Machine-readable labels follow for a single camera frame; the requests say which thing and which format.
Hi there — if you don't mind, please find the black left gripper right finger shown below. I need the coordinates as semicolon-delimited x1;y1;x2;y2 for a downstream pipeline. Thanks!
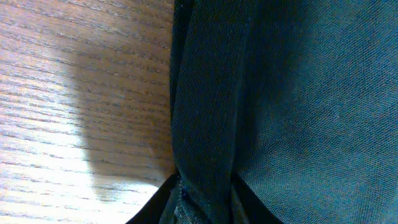
231;175;283;224

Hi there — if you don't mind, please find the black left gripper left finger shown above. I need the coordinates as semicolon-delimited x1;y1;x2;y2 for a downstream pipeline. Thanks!
126;174;178;224

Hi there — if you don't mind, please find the black polo shirt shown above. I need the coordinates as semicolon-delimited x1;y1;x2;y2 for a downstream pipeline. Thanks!
167;0;397;223

